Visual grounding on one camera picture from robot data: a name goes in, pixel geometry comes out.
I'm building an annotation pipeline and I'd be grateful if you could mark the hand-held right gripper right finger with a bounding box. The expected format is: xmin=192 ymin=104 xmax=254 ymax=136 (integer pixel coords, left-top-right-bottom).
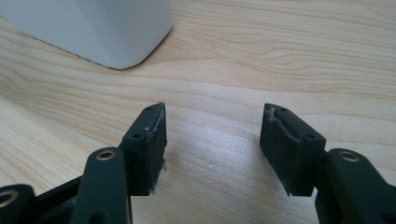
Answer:
xmin=259 ymin=103 xmax=327 ymax=198

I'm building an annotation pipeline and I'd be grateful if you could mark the grey plastic container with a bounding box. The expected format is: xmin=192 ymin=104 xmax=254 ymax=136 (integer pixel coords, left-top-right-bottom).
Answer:
xmin=0 ymin=0 xmax=174 ymax=70

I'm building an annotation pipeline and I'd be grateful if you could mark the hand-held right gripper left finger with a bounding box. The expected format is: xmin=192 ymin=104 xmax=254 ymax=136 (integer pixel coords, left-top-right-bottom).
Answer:
xmin=120 ymin=101 xmax=168 ymax=197

